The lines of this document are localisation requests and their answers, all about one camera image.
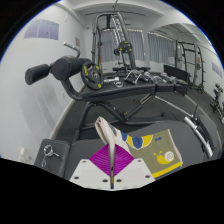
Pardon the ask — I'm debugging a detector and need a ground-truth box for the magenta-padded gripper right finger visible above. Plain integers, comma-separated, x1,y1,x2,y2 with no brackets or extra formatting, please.
113,145,156,191

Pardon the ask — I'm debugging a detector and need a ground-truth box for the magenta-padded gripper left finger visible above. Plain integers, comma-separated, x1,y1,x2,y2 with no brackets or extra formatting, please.
69,143,112,192

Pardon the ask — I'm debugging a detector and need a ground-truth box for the black padded weight bench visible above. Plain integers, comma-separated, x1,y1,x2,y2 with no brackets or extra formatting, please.
34,118,221,181

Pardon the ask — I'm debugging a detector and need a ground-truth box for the metal spring barbell collar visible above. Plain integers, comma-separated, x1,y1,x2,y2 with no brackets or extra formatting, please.
41,144,61,168

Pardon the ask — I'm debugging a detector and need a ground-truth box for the black bench with roller pads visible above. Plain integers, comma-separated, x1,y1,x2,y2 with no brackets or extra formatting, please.
24,42,189,134

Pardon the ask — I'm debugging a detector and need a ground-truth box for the silver barbell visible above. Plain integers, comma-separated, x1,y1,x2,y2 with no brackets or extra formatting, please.
154,95,214,159

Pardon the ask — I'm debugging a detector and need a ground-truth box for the black yellow weight plate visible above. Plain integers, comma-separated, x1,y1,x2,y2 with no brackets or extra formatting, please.
113,40,133,56
80,61,104,91

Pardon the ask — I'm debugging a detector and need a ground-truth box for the group of dumbbells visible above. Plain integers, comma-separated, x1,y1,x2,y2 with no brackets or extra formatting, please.
124,66,184,86

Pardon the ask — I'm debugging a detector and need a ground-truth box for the black box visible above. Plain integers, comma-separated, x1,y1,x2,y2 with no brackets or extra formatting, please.
163,64,189,93

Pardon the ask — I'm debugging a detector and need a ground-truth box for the dumbbell rack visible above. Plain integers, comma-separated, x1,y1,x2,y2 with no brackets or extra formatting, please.
210,83,224,118

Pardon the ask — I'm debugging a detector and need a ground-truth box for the grey window curtain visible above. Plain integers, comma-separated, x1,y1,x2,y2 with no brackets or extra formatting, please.
99,29,146,63
147,32,176,64

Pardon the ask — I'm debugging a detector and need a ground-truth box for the grey power rack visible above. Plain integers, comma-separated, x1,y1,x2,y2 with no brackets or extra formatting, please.
91,12,138,73

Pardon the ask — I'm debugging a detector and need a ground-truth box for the black squat rack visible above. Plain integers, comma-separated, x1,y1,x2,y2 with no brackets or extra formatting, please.
174,39,205,93

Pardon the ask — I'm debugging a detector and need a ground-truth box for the small purple wall poster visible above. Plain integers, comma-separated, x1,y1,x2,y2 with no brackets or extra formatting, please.
211,62,224,78

